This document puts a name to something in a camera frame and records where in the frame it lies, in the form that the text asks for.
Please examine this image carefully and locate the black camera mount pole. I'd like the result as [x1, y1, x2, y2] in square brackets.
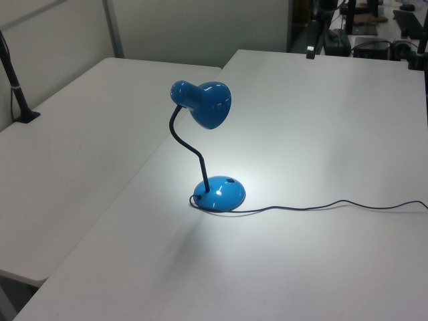
[0, 29, 42, 124]

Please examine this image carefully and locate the black clamp stand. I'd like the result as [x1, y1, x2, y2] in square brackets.
[405, 23, 428, 72]

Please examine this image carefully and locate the black lamp power cable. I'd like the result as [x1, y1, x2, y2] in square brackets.
[188, 193, 428, 215]

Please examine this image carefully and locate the black electronics box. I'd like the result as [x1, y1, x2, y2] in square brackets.
[352, 35, 393, 60]

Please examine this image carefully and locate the black device with green cable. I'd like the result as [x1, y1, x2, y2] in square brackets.
[324, 27, 352, 57]

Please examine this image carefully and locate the grey metal partition post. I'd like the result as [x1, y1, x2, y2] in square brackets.
[102, 0, 125, 60]

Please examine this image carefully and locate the white rounded-corner side table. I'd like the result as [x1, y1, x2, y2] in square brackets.
[0, 57, 223, 289]

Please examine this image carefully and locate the blue gooseneck desk lamp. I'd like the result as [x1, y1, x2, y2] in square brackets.
[168, 79, 247, 213]

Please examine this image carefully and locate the black monitor stand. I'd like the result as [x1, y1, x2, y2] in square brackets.
[344, 0, 358, 35]

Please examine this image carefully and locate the black pole with white tag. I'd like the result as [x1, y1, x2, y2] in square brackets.
[305, 0, 338, 61]

